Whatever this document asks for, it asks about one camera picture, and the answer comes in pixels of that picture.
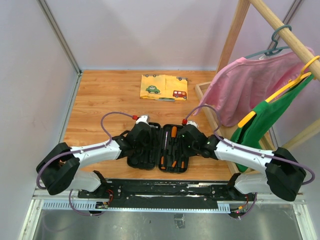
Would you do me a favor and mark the orange handled screwdriver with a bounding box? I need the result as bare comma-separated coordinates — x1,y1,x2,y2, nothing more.
171,126,178,142

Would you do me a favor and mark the black plastic tool case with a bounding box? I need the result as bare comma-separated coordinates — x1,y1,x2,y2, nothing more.
126,122,189,174

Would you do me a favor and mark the black handled screwdriver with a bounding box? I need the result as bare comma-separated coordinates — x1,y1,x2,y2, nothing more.
160,131,168,170

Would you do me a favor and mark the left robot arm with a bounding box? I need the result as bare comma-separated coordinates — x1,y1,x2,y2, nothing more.
36,122,153,198

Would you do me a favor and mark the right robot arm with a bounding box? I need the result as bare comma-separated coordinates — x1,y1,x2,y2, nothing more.
179,123,307,202

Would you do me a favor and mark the thin dark metal file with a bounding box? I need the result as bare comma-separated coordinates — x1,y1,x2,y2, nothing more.
156,98,175,102

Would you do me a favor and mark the yellow car print cloth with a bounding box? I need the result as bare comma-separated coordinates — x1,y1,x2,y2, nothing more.
139,74,188,101

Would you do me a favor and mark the green tank top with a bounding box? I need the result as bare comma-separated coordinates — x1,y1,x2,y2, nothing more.
229,73,316,173

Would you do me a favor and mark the yellow clothes hanger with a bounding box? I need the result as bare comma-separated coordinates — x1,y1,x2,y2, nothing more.
237,55,320,128

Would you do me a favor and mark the pink t-shirt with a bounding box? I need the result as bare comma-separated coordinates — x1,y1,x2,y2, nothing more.
200,51,305,127

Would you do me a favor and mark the teal clothes hanger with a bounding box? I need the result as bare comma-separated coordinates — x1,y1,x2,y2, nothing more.
245,24,292,59

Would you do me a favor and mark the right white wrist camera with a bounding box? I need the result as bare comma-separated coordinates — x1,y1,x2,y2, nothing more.
182,118,199,128

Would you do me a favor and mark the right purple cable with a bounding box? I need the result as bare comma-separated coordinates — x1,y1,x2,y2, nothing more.
181,104,315,221

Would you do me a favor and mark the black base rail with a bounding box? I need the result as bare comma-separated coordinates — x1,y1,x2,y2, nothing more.
35,179,257,215

